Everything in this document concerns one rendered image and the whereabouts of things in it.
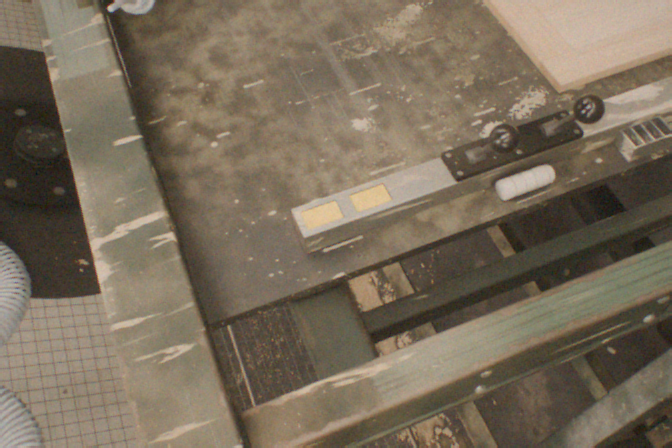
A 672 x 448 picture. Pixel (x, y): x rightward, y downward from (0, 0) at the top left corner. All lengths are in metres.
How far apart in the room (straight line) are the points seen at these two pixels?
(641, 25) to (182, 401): 0.93
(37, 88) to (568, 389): 2.08
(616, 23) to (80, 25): 0.85
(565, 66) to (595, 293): 0.42
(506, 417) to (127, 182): 2.35
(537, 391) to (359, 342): 2.04
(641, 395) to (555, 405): 1.19
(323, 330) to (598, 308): 0.34
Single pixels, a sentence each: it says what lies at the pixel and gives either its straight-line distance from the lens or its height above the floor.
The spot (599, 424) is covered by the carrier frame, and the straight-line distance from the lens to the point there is 1.76.
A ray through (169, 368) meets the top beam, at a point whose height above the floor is 1.92.
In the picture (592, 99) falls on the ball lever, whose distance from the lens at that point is 0.91.
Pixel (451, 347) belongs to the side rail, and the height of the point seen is 1.64.
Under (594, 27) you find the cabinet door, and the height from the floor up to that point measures 1.20.
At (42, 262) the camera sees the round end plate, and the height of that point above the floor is 1.89.
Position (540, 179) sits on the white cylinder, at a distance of 0.99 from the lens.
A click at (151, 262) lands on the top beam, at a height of 1.91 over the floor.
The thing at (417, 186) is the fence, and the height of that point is 1.57.
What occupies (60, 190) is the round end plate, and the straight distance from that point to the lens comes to 1.65.
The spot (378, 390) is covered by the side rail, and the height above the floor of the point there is 1.72.
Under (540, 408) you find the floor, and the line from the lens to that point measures 2.90.
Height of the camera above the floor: 2.20
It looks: 35 degrees down
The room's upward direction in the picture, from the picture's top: 90 degrees counter-clockwise
